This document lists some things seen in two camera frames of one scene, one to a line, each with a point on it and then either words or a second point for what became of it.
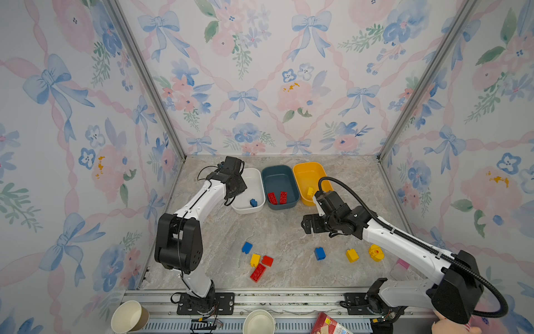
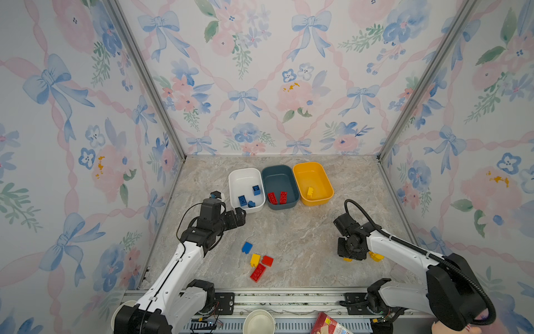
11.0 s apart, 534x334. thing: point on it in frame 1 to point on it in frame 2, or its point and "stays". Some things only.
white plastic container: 254,191 stays
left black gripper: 243,186 to 240,218
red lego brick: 272,198 stays
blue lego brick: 320,253 to 256,190
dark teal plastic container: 281,187 stays
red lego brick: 283,197 stays
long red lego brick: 258,273 stays
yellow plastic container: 308,176 stays
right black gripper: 314,219 to 341,252
